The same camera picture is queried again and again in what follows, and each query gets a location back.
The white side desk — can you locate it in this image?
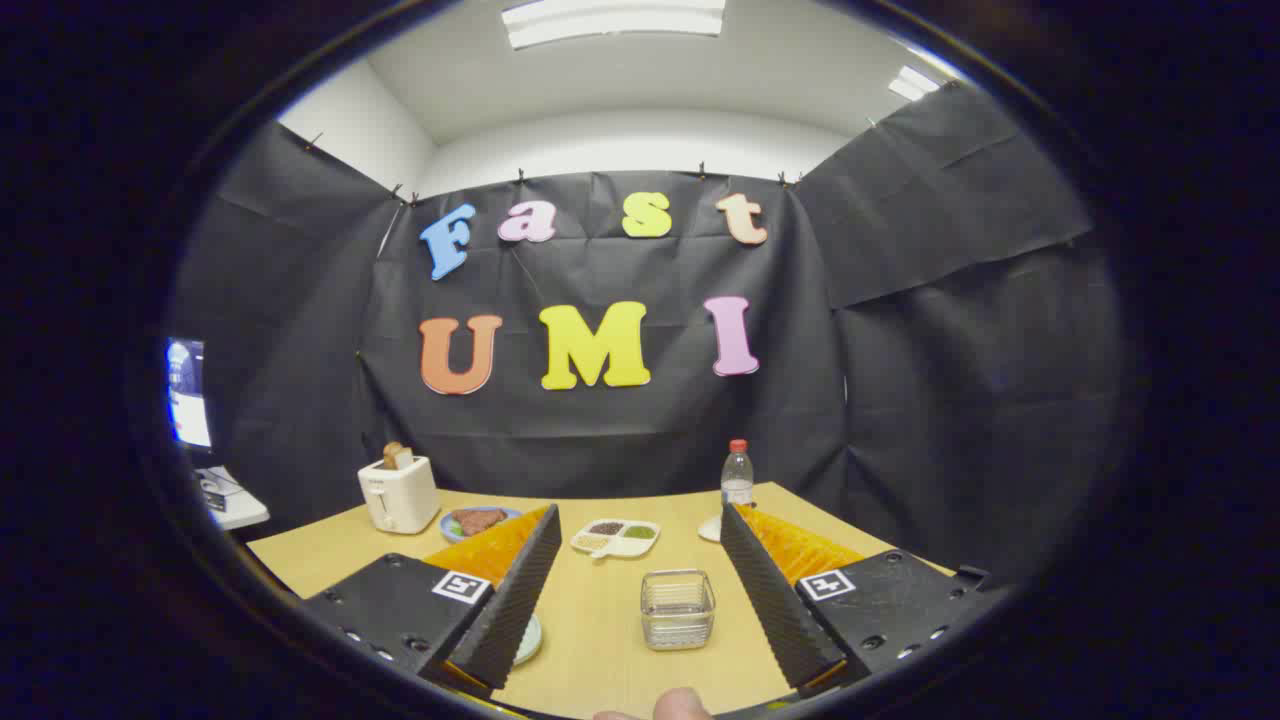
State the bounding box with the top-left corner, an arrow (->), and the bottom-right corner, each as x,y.
195,465 -> 271,531

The plastic bottle with red cap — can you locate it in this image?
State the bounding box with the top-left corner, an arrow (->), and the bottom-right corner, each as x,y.
721,439 -> 756,507

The white toaster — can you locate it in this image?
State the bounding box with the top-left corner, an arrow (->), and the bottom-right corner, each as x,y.
357,455 -> 442,535

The metal wire basket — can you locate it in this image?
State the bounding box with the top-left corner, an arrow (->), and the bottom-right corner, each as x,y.
640,569 -> 717,652

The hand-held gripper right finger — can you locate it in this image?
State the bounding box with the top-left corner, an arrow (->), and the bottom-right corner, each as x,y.
720,502 -> 991,691

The small ceiling light panel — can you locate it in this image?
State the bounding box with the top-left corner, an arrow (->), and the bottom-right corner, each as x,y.
888,65 -> 943,103

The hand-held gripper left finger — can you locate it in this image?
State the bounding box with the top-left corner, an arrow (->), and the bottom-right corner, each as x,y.
300,503 -> 563,691

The blue plate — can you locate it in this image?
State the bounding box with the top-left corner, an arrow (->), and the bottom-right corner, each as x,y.
439,506 -> 523,543

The black backdrop cloth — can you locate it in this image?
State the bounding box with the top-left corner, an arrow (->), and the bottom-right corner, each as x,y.
170,85 -> 1126,581

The lit monitor screen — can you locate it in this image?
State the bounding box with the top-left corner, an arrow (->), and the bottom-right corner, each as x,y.
165,337 -> 214,450

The white divided dish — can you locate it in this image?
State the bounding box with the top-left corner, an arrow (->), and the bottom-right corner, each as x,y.
570,518 -> 662,560

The large ceiling light panel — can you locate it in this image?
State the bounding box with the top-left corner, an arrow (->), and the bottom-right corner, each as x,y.
500,0 -> 727,51

